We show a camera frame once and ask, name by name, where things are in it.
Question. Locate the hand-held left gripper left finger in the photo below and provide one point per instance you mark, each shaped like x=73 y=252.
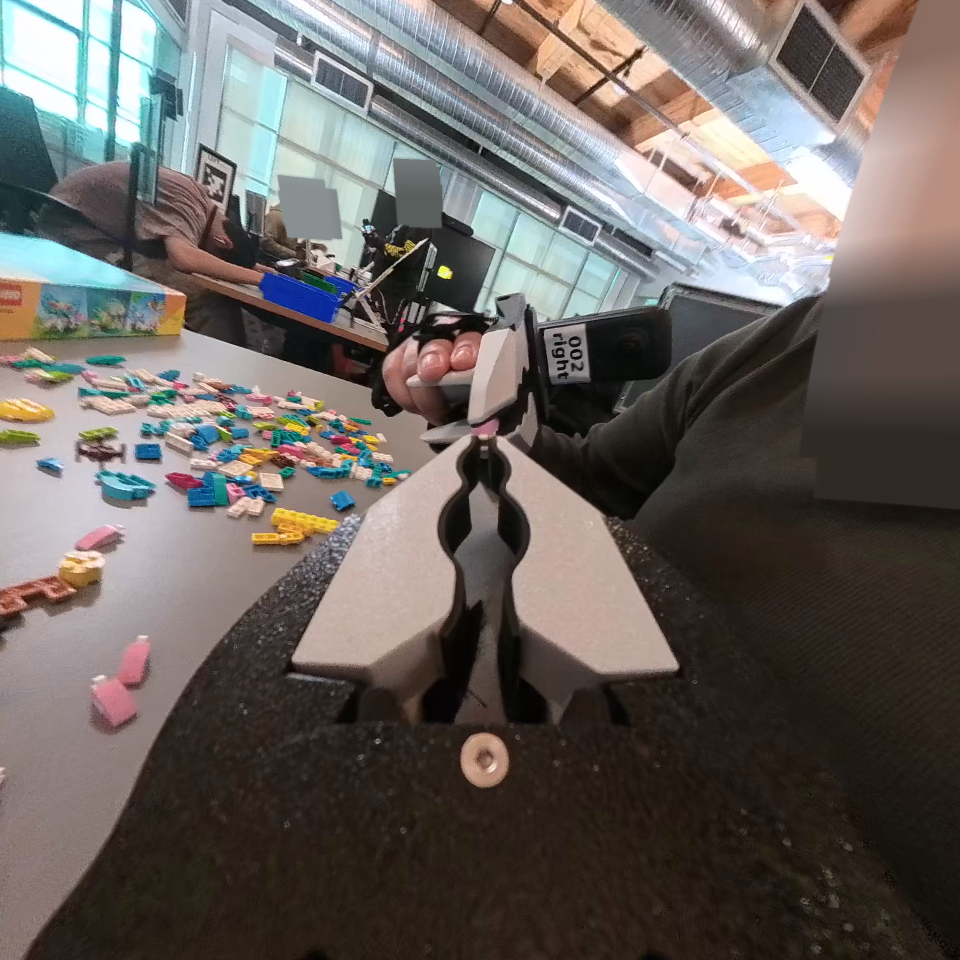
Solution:
x=375 y=600

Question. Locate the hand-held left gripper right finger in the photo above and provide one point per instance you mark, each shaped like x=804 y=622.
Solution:
x=592 y=600

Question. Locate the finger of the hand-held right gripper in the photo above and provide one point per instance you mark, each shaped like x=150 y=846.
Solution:
x=495 y=375

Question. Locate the pile of colourful toy bricks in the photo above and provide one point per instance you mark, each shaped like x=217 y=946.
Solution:
x=225 y=434

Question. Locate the pink brick with white clip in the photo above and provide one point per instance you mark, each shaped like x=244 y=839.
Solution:
x=97 y=536
x=135 y=660
x=112 y=701

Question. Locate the person's right forearm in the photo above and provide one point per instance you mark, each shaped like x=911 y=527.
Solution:
x=674 y=420

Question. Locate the grey desk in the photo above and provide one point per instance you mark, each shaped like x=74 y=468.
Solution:
x=187 y=600

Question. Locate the large yellow plate brick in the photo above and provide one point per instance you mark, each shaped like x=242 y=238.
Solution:
x=304 y=521

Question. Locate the black monitor on stand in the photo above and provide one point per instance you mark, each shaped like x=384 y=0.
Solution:
x=468 y=255

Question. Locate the green storage bin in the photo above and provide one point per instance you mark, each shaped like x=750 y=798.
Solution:
x=319 y=280

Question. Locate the wooden work table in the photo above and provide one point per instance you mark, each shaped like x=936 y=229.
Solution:
x=299 y=322

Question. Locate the blue storage bin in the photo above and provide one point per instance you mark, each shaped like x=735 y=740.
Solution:
x=299 y=296

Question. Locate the person's torso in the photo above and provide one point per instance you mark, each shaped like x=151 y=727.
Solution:
x=825 y=638

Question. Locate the large frosted window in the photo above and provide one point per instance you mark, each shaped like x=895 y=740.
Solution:
x=360 y=150

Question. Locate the teal arch brick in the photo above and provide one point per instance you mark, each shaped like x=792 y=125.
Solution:
x=123 y=484

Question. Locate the yellow round brick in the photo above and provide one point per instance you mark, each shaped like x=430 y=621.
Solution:
x=79 y=568

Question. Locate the brown flower-shaped brick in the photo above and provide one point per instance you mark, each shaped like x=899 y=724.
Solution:
x=98 y=450

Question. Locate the white ceiling vent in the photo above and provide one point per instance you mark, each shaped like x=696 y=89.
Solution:
x=820 y=60
x=340 y=82

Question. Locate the black white marker sign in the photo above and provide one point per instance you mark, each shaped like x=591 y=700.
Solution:
x=216 y=176

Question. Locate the lime green stepped brick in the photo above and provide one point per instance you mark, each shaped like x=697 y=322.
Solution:
x=16 y=437

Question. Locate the yellow dome brick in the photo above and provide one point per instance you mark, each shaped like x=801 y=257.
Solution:
x=22 y=409

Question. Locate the yellow cardboard toy box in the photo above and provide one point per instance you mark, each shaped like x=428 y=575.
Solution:
x=90 y=308

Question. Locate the black office chair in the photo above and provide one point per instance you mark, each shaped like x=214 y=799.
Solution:
x=22 y=150

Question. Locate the teal framed window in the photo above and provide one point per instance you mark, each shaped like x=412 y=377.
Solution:
x=59 y=60

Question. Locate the silver ceiling duct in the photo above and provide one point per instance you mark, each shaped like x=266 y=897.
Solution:
x=524 y=112

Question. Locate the orange bracket brick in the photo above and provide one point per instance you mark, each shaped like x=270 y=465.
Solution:
x=33 y=592

